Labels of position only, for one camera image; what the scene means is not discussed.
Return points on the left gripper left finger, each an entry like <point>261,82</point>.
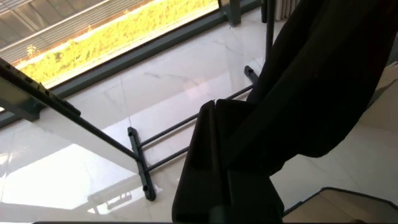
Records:
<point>199,174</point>

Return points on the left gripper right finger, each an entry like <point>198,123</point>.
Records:
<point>252,199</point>

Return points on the black garment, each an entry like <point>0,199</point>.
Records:
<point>311,77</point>

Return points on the black clothes rack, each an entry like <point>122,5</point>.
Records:
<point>141,161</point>

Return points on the beige curtain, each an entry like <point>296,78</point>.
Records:
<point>286,7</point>

